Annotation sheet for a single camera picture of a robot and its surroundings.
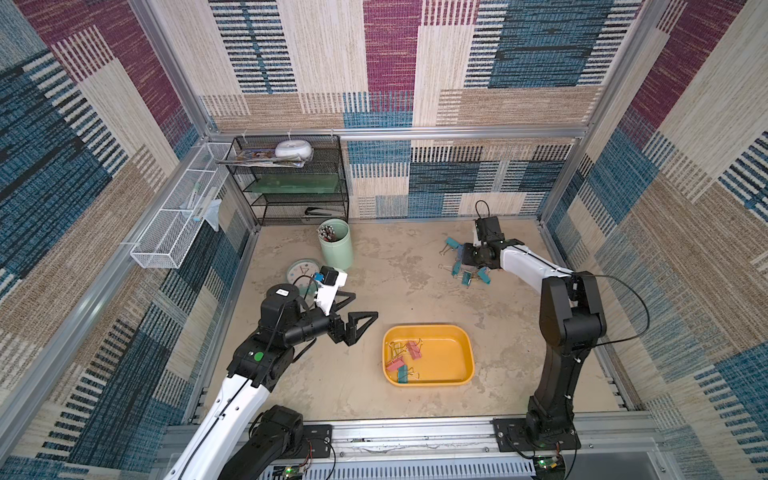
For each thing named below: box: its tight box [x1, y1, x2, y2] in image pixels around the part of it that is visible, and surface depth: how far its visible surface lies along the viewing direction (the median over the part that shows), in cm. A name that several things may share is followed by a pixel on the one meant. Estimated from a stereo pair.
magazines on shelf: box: [217, 148, 308, 168], surface depth 83 cm
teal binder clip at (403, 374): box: [398, 364, 409, 384], surface depth 84 cm
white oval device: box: [275, 139, 312, 161], surface depth 91 cm
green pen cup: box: [317, 218, 354, 271], surface depth 102 cm
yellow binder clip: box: [386, 341, 407, 358], surface depth 89 cm
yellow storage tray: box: [382, 324, 475, 387], surface depth 88 cm
